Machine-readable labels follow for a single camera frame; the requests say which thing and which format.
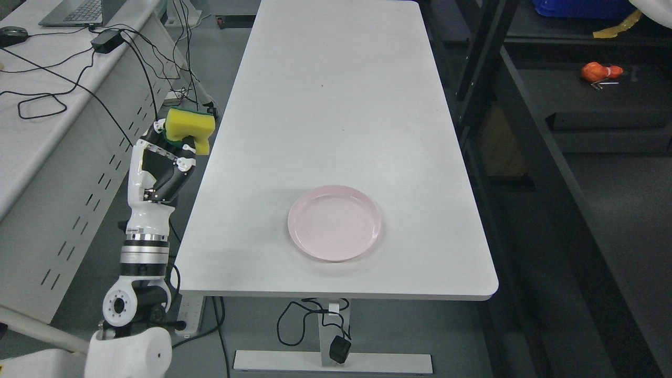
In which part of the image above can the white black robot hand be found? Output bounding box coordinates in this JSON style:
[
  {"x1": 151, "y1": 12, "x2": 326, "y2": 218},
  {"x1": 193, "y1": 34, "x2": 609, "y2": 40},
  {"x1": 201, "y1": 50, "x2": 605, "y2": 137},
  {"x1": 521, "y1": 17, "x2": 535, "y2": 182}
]
[{"x1": 125, "y1": 118, "x2": 196, "y2": 242}]

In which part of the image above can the green yellow sponge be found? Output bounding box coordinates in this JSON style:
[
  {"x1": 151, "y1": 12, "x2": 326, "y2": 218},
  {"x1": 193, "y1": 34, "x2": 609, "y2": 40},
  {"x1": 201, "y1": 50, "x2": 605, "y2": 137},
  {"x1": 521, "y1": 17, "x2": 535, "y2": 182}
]
[{"x1": 164, "y1": 107, "x2": 216, "y2": 155}]

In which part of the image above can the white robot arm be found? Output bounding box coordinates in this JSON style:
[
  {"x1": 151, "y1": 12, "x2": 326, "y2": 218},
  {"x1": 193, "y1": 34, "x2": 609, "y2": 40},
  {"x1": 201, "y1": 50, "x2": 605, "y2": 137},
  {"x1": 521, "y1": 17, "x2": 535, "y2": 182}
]
[{"x1": 84, "y1": 234, "x2": 172, "y2": 377}]

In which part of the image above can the black metal shelf rack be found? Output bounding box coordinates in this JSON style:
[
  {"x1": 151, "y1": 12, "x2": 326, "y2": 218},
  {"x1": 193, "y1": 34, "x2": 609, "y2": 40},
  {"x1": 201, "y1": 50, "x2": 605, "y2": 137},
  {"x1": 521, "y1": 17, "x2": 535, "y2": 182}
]
[{"x1": 419, "y1": 1, "x2": 670, "y2": 377}]

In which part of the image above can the white side desk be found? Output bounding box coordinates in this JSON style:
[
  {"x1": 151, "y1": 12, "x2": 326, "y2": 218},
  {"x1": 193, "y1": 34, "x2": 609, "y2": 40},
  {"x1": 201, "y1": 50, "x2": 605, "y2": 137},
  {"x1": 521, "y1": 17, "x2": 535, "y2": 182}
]
[{"x1": 1, "y1": 1, "x2": 185, "y2": 324}]

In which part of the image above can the black power adapter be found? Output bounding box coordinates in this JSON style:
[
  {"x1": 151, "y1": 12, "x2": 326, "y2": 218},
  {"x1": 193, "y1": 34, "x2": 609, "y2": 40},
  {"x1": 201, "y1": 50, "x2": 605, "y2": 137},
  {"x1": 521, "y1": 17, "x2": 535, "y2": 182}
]
[{"x1": 90, "y1": 29, "x2": 124, "y2": 54}]

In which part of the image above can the white power strip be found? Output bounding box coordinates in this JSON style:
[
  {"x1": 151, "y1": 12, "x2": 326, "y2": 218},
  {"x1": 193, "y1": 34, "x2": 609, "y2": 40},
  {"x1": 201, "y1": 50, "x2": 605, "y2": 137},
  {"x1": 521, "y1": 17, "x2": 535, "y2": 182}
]
[{"x1": 175, "y1": 294, "x2": 205, "y2": 338}]

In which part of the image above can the grey laptop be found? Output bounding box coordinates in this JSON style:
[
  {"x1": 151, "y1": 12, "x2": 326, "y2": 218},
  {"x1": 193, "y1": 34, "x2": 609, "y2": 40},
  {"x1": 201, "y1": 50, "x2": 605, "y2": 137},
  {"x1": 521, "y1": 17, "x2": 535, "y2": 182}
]
[{"x1": 38, "y1": 1, "x2": 125, "y2": 28}]

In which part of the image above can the pink plate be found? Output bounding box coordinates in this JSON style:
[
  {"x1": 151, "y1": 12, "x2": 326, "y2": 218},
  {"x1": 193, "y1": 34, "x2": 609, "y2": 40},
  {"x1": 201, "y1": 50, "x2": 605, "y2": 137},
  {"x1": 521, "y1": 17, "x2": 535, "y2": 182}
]
[{"x1": 287, "y1": 185, "x2": 382, "y2": 261}]

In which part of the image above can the black computer mouse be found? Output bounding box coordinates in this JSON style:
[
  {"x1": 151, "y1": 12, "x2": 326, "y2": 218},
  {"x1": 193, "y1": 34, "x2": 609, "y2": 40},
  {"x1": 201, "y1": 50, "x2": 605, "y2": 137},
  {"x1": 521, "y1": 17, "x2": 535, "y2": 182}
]
[{"x1": 0, "y1": 26, "x2": 29, "y2": 48}]

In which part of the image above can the white table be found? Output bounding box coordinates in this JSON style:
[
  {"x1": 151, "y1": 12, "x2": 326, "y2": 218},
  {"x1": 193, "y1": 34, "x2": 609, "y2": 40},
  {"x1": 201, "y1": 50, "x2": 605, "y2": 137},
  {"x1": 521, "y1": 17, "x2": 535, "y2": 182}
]
[{"x1": 176, "y1": 1, "x2": 499, "y2": 301}]

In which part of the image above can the black plug adapter under table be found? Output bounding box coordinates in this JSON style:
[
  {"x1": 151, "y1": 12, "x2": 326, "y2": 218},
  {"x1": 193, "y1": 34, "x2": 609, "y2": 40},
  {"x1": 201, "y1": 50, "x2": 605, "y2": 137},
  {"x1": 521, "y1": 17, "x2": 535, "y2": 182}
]
[{"x1": 328, "y1": 335, "x2": 351, "y2": 364}]

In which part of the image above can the orange red plastic toy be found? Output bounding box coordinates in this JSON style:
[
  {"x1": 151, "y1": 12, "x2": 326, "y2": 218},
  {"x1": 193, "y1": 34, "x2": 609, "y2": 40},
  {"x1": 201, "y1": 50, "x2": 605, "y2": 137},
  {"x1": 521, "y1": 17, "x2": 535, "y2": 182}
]
[{"x1": 580, "y1": 61, "x2": 624, "y2": 83}]

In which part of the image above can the yellow tape strip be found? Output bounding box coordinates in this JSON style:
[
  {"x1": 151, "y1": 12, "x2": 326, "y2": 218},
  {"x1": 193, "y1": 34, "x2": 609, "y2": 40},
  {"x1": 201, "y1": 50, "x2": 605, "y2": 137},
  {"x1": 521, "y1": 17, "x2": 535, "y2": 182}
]
[{"x1": 592, "y1": 9, "x2": 643, "y2": 40}]

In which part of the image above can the blue plastic bin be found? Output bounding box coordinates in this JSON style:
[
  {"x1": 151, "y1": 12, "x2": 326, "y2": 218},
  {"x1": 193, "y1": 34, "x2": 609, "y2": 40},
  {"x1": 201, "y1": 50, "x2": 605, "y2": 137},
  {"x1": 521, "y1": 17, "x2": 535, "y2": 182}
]
[{"x1": 532, "y1": 1, "x2": 636, "y2": 20}]

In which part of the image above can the black cable on desk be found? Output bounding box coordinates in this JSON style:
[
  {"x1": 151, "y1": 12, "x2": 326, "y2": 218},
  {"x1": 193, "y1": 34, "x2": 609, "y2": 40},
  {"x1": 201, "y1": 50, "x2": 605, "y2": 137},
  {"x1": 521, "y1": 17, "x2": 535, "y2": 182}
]
[{"x1": 0, "y1": 26, "x2": 158, "y2": 148}]

